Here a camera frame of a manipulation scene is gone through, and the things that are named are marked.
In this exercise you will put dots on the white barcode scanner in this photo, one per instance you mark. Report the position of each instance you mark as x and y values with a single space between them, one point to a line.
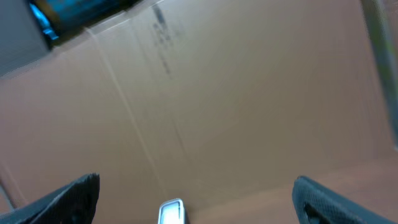
173 212

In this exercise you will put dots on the blue dark background object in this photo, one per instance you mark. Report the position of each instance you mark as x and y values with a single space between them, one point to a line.
57 18

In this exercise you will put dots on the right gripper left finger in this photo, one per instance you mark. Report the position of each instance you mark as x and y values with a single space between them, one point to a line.
73 203

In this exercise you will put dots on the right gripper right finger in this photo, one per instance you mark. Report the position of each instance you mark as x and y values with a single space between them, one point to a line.
314 203

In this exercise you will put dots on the grey green vertical post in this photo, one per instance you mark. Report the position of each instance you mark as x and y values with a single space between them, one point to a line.
384 52

